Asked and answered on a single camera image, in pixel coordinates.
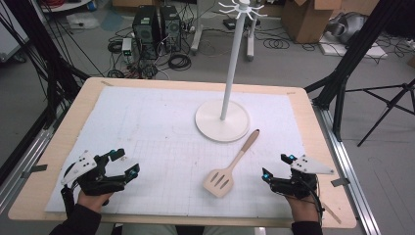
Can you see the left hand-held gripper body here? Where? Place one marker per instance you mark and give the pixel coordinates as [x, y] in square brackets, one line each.
[94, 182]

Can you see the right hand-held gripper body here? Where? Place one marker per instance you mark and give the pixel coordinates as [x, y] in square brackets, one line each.
[293, 186]

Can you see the beige slotted spatula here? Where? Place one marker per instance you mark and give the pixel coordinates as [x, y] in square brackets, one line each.
[218, 182]

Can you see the white hook rack stand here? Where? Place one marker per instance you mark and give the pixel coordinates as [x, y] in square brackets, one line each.
[228, 81]

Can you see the person's left hand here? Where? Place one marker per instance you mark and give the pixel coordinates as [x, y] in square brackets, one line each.
[93, 202]

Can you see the person's right hand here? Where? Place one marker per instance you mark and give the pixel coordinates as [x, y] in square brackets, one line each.
[301, 209]

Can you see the grey metal clamp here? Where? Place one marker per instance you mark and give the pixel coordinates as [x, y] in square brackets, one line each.
[35, 169]
[340, 182]

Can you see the white grid mat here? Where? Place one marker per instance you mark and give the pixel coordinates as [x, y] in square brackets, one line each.
[163, 130]

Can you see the small white device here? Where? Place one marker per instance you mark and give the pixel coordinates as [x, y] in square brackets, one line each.
[127, 47]

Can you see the black tripod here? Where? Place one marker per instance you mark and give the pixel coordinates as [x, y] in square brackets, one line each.
[388, 104]

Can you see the white stand leg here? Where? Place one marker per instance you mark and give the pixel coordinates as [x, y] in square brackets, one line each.
[250, 42]

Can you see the black computer tower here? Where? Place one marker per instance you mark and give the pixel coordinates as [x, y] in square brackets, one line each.
[145, 32]
[170, 27]

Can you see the white foam board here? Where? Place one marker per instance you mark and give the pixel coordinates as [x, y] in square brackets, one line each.
[355, 50]

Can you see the brown cardboard box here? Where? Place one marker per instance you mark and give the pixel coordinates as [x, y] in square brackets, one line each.
[305, 21]

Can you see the silver grey appliance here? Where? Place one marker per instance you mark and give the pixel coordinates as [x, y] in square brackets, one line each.
[347, 27]

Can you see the black power strip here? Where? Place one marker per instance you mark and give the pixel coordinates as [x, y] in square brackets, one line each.
[230, 23]

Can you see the white round table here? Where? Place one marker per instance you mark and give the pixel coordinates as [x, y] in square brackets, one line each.
[65, 6]

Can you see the white cabinet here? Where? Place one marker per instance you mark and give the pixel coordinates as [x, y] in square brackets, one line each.
[9, 36]

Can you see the aluminium rail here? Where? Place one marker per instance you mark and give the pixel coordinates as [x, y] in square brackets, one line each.
[23, 169]
[345, 169]

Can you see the black frame stand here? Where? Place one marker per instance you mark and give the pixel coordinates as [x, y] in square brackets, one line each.
[55, 75]
[345, 65]

